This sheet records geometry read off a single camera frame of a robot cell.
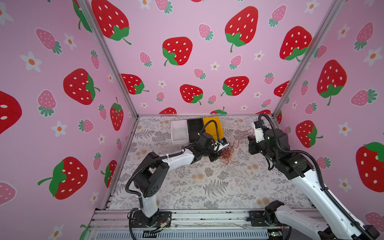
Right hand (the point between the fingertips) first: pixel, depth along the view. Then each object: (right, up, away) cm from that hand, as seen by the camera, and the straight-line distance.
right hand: (249, 136), depth 71 cm
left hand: (-10, -9, +16) cm, 21 cm away
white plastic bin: (-38, +1, +37) cm, 54 cm away
